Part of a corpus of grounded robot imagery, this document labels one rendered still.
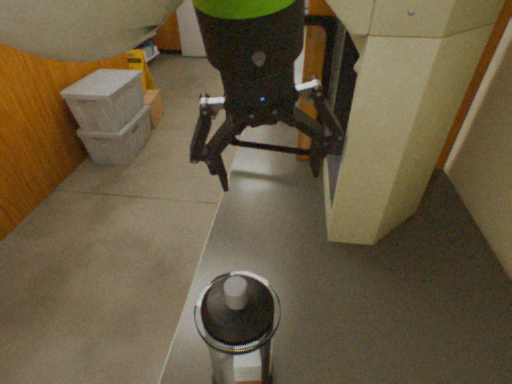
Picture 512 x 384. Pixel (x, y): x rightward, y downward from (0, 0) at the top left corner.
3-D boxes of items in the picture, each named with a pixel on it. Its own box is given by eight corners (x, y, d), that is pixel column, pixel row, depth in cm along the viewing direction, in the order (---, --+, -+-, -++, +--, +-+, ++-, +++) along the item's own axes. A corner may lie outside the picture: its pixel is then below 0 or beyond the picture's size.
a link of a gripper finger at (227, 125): (261, 115, 34) (250, 110, 33) (211, 170, 41) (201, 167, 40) (256, 91, 36) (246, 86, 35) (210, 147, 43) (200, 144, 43)
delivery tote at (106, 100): (151, 104, 295) (143, 69, 274) (121, 134, 248) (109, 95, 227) (110, 102, 299) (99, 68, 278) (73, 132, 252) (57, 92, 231)
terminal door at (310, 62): (319, 157, 98) (338, 16, 74) (227, 145, 104) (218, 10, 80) (319, 156, 99) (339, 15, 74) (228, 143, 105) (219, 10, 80)
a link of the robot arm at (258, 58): (191, 34, 22) (319, 13, 22) (191, -37, 28) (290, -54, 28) (210, 99, 27) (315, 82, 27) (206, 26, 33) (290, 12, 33)
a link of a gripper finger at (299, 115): (261, 91, 36) (269, 83, 35) (319, 130, 43) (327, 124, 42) (265, 114, 34) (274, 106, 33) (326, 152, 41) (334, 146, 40)
